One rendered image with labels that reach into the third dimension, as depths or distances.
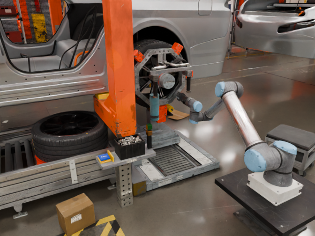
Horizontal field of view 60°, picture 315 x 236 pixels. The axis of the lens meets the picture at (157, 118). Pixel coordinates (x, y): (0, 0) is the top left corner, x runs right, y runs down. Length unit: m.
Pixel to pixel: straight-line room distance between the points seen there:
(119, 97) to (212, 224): 1.17
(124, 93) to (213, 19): 1.39
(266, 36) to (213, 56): 1.74
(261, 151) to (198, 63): 1.43
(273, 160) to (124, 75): 1.16
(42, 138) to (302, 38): 3.65
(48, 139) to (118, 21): 1.08
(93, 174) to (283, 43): 3.37
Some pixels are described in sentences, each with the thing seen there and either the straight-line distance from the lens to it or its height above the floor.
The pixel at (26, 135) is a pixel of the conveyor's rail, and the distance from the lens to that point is 2.99.
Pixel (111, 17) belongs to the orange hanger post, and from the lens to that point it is 1.95.
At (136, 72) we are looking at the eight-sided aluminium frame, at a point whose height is 0.94.
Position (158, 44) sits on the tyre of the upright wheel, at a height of 1.15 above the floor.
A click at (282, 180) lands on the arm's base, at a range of 2.04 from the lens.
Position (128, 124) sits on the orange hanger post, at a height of 0.63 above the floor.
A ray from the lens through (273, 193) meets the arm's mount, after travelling 1.99.
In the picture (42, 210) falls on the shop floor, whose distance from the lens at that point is 2.46.
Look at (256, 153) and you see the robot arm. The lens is 1.83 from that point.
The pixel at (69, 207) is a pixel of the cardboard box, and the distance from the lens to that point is 2.13.
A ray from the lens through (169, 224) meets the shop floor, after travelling 2.18.
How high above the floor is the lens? 1.53
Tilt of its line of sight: 23 degrees down
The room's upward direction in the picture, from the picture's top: straight up
